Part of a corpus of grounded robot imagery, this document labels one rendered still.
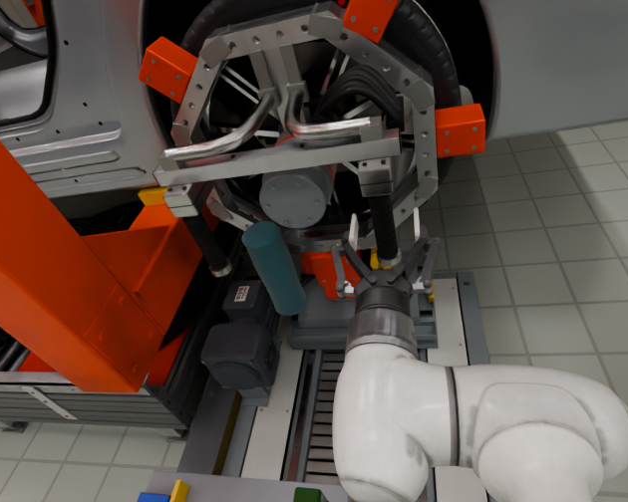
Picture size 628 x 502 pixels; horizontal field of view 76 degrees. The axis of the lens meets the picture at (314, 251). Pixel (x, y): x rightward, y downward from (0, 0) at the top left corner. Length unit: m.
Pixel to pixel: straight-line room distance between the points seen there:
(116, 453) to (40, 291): 0.97
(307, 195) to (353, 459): 0.47
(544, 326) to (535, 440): 1.20
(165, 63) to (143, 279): 0.50
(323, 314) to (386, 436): 0.97
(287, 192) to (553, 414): 0.53
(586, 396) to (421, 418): 0.15
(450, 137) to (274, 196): 0.36
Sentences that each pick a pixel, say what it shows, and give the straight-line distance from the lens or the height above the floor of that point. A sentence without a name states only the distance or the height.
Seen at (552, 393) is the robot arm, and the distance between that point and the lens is 0.46.
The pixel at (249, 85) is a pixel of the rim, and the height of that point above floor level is 0.99.
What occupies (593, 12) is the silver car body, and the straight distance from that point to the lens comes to 0.99.
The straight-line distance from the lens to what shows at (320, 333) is 1.43.
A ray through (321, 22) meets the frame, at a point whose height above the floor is 1.11.
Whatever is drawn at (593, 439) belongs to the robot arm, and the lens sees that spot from 0.46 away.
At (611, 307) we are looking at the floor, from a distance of 1.71.
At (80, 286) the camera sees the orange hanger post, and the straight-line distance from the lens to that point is 0.93.
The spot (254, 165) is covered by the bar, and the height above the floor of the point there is 0.97.
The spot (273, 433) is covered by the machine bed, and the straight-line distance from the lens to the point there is 1.38.
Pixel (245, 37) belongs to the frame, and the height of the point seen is 1.11.
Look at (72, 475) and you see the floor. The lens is 1.81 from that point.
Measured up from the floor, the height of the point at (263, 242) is 0.74.
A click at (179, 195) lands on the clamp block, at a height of 0.95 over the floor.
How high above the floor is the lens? 1.28
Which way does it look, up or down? 41 degrees down
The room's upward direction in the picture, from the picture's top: 18 degrees counter-clockwise
